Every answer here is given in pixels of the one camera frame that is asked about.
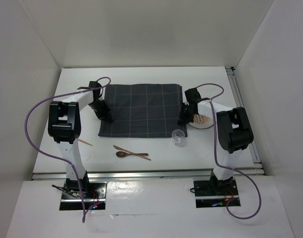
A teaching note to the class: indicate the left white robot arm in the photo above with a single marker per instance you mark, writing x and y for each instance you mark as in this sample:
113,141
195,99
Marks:
64,126

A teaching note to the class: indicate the copper knife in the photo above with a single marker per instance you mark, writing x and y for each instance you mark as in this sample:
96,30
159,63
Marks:
121,149

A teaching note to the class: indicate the patterned glass plate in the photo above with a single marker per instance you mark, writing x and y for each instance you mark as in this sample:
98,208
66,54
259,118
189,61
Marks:
201,122

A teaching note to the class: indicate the aluminium rail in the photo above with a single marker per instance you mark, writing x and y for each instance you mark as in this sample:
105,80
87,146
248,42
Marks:
245,124
144,175

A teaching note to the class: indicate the dark grey checked cloth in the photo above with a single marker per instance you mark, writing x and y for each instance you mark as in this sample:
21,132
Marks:
143,110

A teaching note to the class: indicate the copper fork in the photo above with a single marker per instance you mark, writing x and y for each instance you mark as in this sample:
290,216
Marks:
87,143

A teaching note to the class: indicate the front aluminium rail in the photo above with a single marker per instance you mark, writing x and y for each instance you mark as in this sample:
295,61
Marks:
144,175

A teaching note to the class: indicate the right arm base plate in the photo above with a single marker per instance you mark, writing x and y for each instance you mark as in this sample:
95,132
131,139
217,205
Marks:
207,197

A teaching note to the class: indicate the clear plastic cup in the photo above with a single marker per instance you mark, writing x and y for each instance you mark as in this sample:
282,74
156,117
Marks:
178,138

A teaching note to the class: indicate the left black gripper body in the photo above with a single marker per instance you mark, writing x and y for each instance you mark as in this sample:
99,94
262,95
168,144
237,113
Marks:
100,109

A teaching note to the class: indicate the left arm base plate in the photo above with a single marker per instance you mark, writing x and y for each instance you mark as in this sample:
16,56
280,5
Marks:
94,198

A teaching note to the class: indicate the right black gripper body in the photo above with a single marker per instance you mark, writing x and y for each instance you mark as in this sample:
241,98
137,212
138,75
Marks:
186,113

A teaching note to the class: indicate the right aluminium rail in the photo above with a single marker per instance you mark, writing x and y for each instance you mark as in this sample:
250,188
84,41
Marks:
245,124

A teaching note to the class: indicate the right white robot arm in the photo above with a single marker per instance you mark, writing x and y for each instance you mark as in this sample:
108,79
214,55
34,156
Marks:
232,135

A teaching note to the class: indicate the dark wooden spoon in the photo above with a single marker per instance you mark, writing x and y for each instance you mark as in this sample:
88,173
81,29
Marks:
122,154

